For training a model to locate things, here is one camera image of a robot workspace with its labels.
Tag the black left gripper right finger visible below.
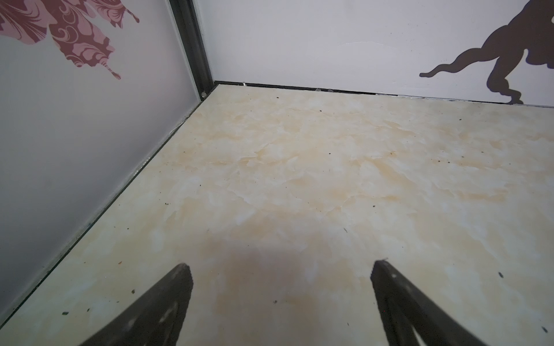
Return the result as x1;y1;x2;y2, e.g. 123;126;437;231
371;259;484;345

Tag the black corner frame post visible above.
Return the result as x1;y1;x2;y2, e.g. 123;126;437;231
169;0;215;101

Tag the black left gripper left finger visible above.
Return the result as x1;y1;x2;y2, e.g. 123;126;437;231
82;263;193;345

